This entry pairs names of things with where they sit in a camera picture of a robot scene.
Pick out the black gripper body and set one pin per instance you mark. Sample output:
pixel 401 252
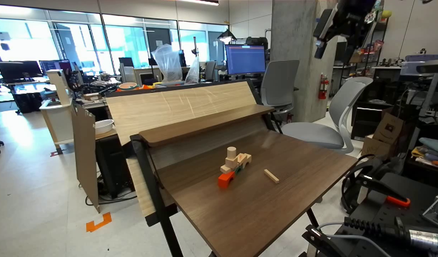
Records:
pixel 352 14

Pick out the wooden stick block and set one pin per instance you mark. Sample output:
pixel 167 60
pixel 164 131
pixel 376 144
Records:
pixel 271 175

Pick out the wooden block with red writing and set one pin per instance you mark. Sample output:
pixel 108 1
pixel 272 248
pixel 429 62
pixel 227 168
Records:
pixel 244 159

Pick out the pale wooden tower block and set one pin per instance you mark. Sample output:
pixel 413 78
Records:
pixel 231 152

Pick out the small natural wood block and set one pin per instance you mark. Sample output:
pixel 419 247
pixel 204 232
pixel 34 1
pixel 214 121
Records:
pixel 224 168

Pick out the orange wooden block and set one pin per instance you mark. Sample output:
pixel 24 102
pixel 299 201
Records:
pixel 225 178

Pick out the concrete pillar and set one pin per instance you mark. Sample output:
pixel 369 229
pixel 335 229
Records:
pixel 294 51

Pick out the red fire extinguisher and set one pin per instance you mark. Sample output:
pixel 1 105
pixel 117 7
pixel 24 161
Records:
pixel 322 87

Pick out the gray high-back office chair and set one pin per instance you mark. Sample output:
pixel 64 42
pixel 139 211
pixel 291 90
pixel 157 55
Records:
pixel 278 85

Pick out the blue computer monitor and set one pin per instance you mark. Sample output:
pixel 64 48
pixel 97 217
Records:
pixel 245 60

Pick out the brown cardboard box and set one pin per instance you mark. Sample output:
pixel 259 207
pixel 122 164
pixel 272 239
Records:
pixel 385 135

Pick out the black desk lamp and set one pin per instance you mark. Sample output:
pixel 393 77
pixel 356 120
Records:
pixel 225 35

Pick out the clear plastic bag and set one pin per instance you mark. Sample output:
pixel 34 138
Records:
pixel 168 62

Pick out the light plywood panel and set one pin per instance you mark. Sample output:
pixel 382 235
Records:
pixel 179 107

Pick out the black and silver cylindrical tool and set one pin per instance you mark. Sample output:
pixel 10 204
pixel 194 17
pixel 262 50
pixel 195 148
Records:
pixel 393 231

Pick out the narrow light plywood strip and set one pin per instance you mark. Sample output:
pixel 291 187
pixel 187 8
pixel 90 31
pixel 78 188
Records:
pixel 142 185

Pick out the standing brown wood board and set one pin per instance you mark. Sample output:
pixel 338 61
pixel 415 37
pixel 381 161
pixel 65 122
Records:
pixel 84 154

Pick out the dark computer monitor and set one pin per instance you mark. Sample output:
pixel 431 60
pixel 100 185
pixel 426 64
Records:
pixel 18 70

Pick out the gray office chair white frame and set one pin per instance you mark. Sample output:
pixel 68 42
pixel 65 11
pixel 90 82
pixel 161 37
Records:
pixel 325 124

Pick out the black desk frame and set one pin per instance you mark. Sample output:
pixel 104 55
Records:
pixel 151 189

